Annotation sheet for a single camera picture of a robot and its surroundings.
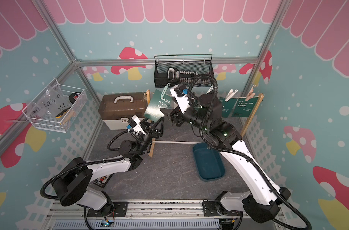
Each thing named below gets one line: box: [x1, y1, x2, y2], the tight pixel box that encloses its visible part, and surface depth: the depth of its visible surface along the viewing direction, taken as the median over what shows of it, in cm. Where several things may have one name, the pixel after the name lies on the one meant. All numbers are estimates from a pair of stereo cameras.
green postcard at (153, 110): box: [143, 89, 173, 123], surface depth 68 cm
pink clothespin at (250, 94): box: [244, 84, 256, 102], surface depth 65 cm
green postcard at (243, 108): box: [231, 97, 259, 117], surface depth 70 cm
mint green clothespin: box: [160, 82, 171, 98], surface depth 66 cm
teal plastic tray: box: [192, 142, 226, 182], surface depth 94 cm
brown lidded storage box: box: [97, 92, 147, 131], surface depth 99 cm
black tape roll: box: [69, 92, 81, 104], surface depth 82 cm
